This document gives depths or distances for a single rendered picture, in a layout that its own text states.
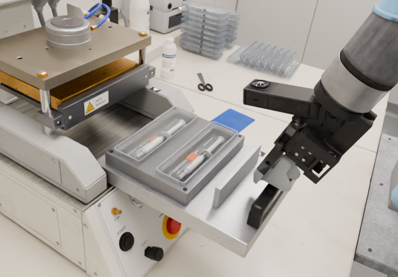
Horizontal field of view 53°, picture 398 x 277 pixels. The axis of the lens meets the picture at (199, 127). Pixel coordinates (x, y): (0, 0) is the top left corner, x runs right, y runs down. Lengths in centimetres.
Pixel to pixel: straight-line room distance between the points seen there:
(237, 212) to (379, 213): 52
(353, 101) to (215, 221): 26
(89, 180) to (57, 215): 12
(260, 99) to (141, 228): 36
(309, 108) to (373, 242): 52
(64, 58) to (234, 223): 39
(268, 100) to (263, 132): 68
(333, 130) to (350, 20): 255
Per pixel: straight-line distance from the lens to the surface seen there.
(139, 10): 165
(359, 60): 49
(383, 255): 99
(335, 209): 104
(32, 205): 82
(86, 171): 68
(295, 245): 92
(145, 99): 88
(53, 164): 70
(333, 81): 51
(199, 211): 63
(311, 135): 56
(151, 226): 80
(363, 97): 51
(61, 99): 71
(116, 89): 78
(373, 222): 105
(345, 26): 310
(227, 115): 128
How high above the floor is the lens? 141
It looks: 33 degrees down
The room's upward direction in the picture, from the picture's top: 7 degrees clockwise
